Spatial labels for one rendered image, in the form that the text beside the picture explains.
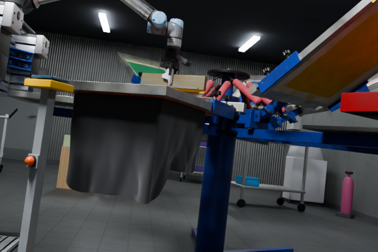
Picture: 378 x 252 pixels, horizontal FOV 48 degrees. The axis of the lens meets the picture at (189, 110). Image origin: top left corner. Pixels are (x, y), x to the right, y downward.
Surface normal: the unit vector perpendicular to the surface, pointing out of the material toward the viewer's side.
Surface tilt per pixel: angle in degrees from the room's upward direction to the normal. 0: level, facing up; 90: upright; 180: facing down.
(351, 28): 148
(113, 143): 92
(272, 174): 90
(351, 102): 90
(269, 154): 90
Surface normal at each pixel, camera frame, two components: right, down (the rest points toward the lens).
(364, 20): 0.21, 0.84
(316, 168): 0.09, -0.07
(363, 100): -0.81, -0.15
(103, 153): -0.51, -0.10
